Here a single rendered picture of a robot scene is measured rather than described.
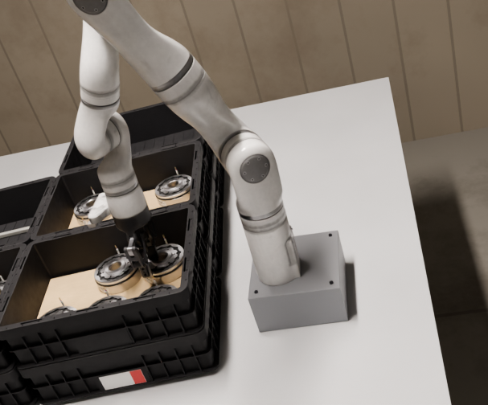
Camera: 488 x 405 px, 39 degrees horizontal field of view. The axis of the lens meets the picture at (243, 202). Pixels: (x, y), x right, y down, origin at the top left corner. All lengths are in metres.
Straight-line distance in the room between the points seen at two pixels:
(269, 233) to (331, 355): 0.27
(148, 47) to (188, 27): 2.02
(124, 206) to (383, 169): 0.80
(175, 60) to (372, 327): 0.66
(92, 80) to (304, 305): 0.61
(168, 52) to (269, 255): 0.47
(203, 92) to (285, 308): 0.49
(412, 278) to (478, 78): 1.87
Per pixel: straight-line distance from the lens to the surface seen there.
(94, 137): 1.30
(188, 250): 1.40
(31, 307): 1.58
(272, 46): 3.16
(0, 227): 2.01
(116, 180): 1.35
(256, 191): 1.31
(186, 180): 1.78
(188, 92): 1.20
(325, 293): 1.42
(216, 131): 1.30
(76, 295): 1.60
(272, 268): 1.42
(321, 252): 1.50
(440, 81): 3.27
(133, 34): 1.15
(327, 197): 1.84
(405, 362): 1.37
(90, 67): 1.24
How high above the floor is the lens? 1.71
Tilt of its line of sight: 32 degrees down
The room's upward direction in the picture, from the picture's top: 18 degrees counter-clockwise
